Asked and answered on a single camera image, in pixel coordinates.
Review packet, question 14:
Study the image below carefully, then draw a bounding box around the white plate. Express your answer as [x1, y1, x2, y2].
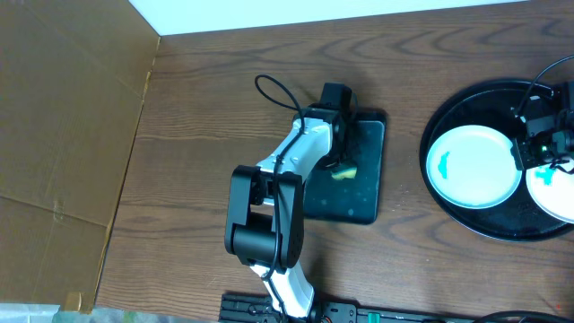
[424, 125, 523, 209]
[526, 164, 573, 223]

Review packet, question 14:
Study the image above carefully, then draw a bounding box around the green yellow sponge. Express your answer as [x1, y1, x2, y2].
[331, 164, 358, 180]

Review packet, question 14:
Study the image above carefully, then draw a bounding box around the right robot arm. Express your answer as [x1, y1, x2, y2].
[511, 82, 573, 175]

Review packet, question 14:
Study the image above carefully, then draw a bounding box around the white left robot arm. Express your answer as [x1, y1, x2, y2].
[224, 104, 355, 321]

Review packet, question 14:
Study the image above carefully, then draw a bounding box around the round black tray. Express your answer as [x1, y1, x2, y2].
[419, 79, 573, 242]

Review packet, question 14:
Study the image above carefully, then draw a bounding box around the black rectangular tray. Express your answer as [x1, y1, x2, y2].
[304, 110, 387, 224]

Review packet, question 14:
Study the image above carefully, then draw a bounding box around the brown cardboard panel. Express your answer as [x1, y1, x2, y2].
[1, 0, 160, 312]

